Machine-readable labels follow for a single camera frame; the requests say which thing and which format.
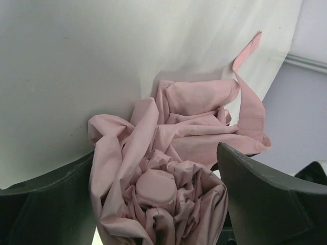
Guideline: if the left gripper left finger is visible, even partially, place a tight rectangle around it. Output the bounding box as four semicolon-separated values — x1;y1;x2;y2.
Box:
1;153;96;245

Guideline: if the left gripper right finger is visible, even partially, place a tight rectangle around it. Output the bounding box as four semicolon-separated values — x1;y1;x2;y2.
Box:
217;143;326;244

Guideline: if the pink folding umbrella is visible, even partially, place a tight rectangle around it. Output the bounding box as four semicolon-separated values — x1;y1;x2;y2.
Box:
87;31;272;245

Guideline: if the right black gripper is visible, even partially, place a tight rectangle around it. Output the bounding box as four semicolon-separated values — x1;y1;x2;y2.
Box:
294;160;327;183

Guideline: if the aluminium frame rail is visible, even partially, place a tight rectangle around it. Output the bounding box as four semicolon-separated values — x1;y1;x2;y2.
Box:
284;54;327;75

